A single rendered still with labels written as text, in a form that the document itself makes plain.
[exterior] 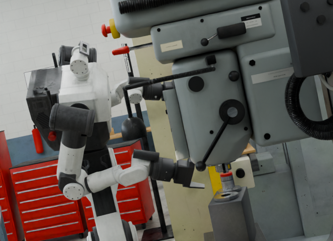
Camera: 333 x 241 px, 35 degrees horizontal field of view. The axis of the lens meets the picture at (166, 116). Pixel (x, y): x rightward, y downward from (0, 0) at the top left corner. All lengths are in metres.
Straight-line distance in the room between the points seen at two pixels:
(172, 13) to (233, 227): 0.81
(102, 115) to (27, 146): 9.12
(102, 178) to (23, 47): 9.17
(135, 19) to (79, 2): 9.45
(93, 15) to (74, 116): 8.99
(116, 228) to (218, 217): 0.47
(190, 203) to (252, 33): 2.05
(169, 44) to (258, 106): 0.30
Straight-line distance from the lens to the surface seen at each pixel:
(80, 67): 1.98
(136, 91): 2.36
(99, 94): 1.99
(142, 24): 1.47
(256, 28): 1.48
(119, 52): 1.68
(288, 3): 1.24
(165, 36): 1.46
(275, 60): 1.48
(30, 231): 6.67
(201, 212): 3.40
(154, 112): 3.31
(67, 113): 1.88
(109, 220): 2.18
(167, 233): 5.85
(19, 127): 11.13
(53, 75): 2.12
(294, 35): 1.24
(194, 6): 1.46
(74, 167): 1.98
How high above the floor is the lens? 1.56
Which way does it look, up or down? 3 degrees down
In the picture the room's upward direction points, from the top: 12 degrees counter-clockwise
